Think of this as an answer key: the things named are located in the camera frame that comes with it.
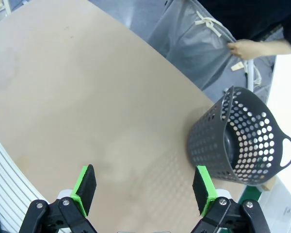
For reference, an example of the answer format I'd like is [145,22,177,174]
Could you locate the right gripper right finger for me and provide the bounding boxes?
[190,165,270,233]

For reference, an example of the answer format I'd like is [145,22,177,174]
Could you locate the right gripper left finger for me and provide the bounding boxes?
[18,164,99,233]

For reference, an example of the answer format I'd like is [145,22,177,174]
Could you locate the dark grey perforated basket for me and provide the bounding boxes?
[186,85,291,187]

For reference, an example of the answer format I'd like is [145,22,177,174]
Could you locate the grey sweat shorts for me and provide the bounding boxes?
[145,0,237,91]

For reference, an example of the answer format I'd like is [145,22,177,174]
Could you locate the person's left forearm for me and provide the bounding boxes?
[253,38,291,59]

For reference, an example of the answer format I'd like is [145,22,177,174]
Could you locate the person's left hand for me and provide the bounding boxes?
[226,38,256,60]

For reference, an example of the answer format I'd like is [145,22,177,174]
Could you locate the light wooden block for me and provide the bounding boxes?
[261,178,275,192]

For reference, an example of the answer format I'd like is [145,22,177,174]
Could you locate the white ribbed panel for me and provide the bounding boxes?
[0,127,50,233]

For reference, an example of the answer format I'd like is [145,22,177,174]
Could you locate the white table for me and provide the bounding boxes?
[254,54,291,233]

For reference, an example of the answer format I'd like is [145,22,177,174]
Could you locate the person in black shirt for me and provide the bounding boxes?
[198,0,291,53]

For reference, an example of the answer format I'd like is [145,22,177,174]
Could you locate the green table bracket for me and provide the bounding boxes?
[237,185,262,207]

